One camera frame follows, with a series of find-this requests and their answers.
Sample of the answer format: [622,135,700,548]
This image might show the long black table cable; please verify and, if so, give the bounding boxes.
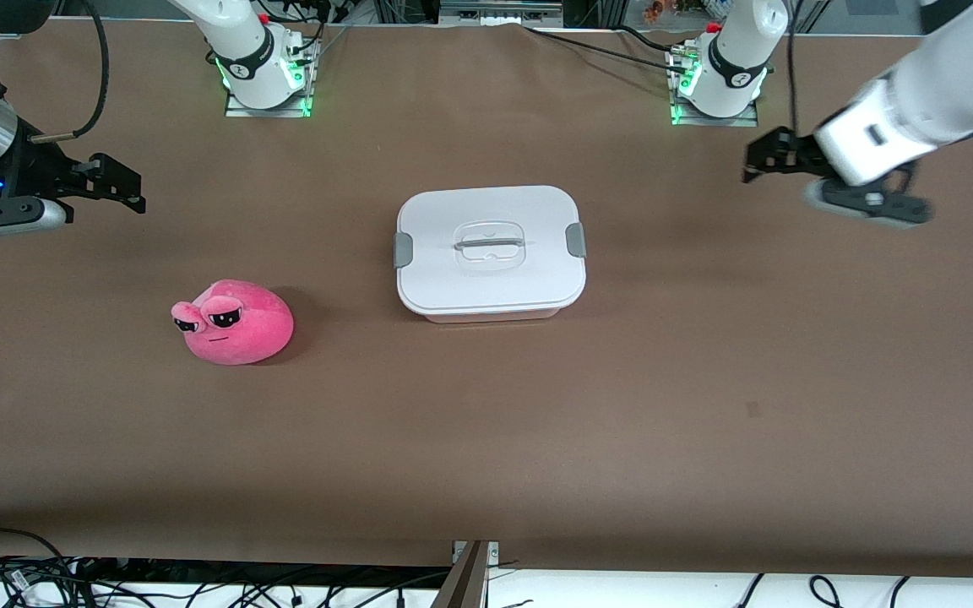
[524,26,683,70]

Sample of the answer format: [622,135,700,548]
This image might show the white box lid grey latches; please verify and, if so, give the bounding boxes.
[393,185,588,316]

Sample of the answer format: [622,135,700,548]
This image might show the short black table cable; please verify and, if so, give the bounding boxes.
[612,24,677,53]

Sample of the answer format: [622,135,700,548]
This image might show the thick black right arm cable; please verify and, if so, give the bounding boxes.
[29,0,111,143]

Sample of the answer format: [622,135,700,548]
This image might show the pink plush toy with eyes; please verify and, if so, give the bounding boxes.
[171,280,296,366]

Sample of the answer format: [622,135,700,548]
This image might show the black looped floor cable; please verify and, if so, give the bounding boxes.
[0,527,75,608]

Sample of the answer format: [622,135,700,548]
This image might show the grey equipment rack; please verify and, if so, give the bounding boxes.
[439,0,564,27]

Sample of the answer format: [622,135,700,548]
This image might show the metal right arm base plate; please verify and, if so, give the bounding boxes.
[224,34,317,119]

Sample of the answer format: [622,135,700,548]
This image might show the aluminium table leg profile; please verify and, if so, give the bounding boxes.
[431,540,492,608]

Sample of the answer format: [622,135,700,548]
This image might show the translucent white plastic box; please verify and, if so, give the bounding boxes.
[407,302,569,324]

